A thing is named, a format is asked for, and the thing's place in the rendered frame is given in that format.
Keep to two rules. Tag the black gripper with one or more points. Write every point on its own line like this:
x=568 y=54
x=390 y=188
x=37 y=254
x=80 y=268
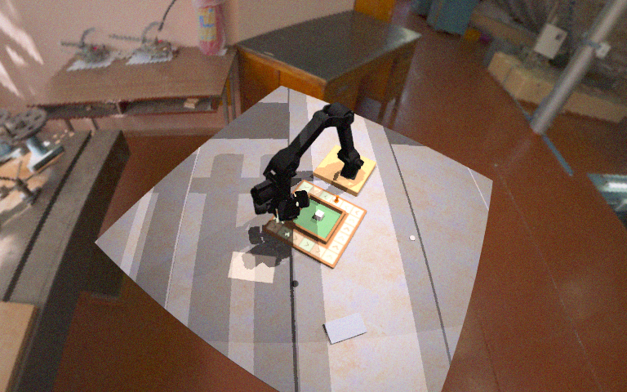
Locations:
x=301 y=197

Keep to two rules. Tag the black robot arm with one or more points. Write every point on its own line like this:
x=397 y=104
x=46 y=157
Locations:
x=285 y=162

